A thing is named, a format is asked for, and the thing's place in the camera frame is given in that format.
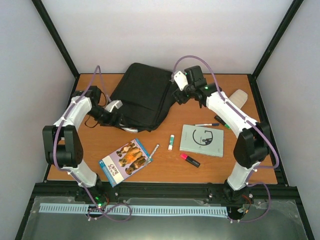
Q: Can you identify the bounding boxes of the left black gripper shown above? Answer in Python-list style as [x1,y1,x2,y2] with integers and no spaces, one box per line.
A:
[87,105,126,128]

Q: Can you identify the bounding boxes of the blue white pen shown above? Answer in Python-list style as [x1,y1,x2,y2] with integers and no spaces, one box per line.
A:
[194,122,220,127]

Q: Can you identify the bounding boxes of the black student bag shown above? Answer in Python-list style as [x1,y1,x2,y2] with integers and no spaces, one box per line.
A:
[110,62,177,132]

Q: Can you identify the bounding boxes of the dog cover paperback book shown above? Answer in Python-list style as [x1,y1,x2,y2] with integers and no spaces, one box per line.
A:
[98,138,153,187]

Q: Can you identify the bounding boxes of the grey hardcover book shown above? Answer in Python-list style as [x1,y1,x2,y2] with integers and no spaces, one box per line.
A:
[179,124,224,158]

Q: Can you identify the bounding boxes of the silver pen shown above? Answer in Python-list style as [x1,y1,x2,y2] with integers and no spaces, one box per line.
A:
[144,144,160,166]

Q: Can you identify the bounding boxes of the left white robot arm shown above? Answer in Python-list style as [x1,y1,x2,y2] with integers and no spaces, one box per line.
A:
[42,86,123,202]

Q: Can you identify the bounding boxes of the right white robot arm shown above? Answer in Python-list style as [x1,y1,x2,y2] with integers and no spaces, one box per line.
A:
[171,65,271,203]

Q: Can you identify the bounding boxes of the green black marker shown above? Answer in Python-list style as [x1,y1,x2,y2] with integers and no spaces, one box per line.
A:
[214,115,231,130]

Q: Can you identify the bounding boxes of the white green glue stick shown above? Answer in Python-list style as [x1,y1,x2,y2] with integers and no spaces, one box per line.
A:
[167,134,175,151]

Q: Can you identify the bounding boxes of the pink black highlighter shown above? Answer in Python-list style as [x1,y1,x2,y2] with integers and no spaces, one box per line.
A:
[180,153,201,168]

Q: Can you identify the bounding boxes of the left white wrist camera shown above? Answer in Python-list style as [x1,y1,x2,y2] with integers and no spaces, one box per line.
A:
[104,100,123,113]

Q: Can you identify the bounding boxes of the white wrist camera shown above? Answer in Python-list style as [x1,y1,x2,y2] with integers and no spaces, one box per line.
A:
[171,71,188,91]
[104,100,123,113]

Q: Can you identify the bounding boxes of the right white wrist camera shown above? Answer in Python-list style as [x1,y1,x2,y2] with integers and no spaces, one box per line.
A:
[171,71,188,91]

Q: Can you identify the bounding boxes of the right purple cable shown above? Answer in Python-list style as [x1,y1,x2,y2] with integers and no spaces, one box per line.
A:
[172,55,280,223]

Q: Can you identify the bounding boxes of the purple cable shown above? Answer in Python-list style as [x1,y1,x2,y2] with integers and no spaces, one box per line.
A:
[51,65,133,222]
[172,55,280,223]

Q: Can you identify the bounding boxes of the black aluminium frame rail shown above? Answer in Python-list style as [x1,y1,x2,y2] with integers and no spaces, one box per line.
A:
[32,181,300,201]

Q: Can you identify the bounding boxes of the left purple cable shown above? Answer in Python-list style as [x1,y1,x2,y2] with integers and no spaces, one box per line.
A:
[51,65,133,222]

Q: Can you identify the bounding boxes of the light blue cable duct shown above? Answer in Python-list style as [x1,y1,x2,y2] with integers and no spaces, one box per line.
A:
[38,203,228,218]

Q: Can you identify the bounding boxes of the left black corner post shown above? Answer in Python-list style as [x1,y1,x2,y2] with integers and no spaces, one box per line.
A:
[31,0,80,79]

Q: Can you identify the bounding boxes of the black corner post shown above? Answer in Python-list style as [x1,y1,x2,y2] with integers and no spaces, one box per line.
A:
[252,0,304,81]
[31,0,80,79]

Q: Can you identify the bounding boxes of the right black corner post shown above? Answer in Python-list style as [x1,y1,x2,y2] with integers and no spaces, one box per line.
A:
[252,0,304,81]

